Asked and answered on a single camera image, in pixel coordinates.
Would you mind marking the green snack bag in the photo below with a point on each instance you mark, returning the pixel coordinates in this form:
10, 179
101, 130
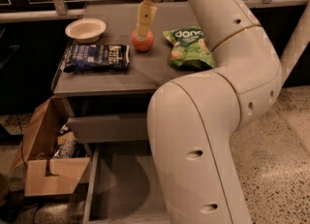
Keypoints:
189, 50

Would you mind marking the plastic bottle in box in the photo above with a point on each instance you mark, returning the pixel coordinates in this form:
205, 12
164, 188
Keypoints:
65, 150

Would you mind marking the open grey middle drawer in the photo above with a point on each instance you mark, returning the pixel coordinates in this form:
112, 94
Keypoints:
124, 187

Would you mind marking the metal window railing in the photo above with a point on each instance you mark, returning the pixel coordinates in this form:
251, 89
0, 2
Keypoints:
38, 15

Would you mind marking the white paper bowl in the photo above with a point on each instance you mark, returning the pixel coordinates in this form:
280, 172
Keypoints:
86, 30

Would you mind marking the grey drawer cabinet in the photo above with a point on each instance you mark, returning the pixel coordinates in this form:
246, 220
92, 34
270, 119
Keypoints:
127, 91

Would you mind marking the open cardboard box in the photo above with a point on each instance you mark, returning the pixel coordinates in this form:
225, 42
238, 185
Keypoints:
46, 176

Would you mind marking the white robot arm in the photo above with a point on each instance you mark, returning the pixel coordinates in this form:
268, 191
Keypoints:
190, 119

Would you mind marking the blue chip bag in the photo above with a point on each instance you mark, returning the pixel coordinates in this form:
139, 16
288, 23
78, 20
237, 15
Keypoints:
80, 59

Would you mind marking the red apple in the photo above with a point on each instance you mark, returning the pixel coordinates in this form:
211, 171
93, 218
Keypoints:
145, 45

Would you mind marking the grey top drawer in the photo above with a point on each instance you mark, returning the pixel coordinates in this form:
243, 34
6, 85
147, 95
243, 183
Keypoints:
125, 127

